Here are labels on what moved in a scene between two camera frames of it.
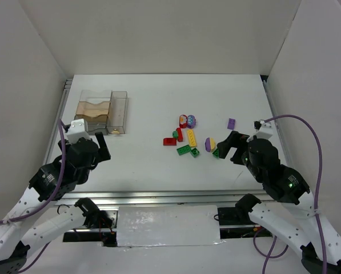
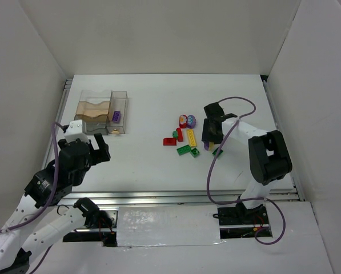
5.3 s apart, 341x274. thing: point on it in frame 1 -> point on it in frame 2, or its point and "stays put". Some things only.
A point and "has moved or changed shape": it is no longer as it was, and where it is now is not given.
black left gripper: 99,154 stays put
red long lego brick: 180,135 stays put
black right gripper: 238,146 -> 211,125
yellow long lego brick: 192,138 stays put
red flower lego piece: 183,121 stays put
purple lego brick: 231,123 has moved or changed shape
